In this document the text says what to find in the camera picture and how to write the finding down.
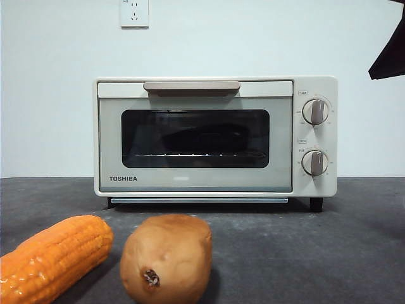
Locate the beige oven timer knob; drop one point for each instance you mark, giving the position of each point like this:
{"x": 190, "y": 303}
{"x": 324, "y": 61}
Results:
{"x": 315, "y": 163}

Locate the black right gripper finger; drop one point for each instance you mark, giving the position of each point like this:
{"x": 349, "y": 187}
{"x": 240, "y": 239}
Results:
{"x": 390, "y": 57}

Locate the brown potato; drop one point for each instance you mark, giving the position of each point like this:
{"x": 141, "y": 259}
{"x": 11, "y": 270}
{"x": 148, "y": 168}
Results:
{"x": 167, "y": 253}

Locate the white wall socket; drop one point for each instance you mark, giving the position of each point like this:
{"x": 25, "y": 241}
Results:
{"x": 135, "y": 14}

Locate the white toaster oven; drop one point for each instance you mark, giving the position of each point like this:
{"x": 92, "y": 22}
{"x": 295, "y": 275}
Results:
{"x": 316, "y": 139}

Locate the metal oven crumb tray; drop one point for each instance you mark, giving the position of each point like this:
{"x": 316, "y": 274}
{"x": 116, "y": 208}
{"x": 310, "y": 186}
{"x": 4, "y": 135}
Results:
{"x": 196, "y": 200}

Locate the orange corn cob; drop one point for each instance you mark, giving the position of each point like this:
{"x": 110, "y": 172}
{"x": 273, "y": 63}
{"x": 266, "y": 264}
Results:
{"x": 57, "y": 256}

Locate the beige oven temperature knob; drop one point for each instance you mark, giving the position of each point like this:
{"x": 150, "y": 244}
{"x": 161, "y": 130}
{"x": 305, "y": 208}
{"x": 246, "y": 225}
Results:
{"x": 315, "y": 111}

